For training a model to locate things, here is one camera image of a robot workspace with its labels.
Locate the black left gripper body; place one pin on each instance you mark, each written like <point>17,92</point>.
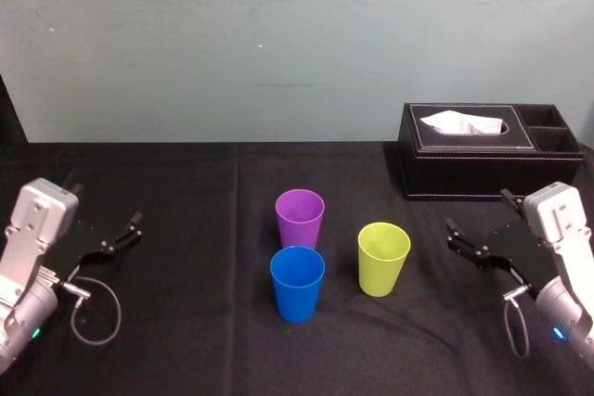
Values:
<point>79,240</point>

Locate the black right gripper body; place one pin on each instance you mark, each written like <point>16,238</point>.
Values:
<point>520,247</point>

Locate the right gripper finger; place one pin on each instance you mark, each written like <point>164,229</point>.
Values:
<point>512,203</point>
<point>468,245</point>

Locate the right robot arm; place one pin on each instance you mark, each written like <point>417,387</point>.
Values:
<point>559,229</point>

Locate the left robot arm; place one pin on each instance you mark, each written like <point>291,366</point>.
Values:
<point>28,238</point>

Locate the black leather tissue box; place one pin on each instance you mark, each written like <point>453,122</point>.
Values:
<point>464,169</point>

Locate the black table cloth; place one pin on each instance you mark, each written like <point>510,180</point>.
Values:
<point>185,275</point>

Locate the yellow-green plastic cup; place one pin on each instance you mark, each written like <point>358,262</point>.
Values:
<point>381,266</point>

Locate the white tissue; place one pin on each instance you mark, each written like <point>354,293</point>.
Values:
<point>459,122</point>

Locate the dark drape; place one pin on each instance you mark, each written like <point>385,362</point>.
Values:
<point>9,118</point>

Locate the purple plastic cup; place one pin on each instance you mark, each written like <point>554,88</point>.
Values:
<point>299,224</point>

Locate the blue plastic cup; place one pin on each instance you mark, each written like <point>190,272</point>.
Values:
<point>297,289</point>

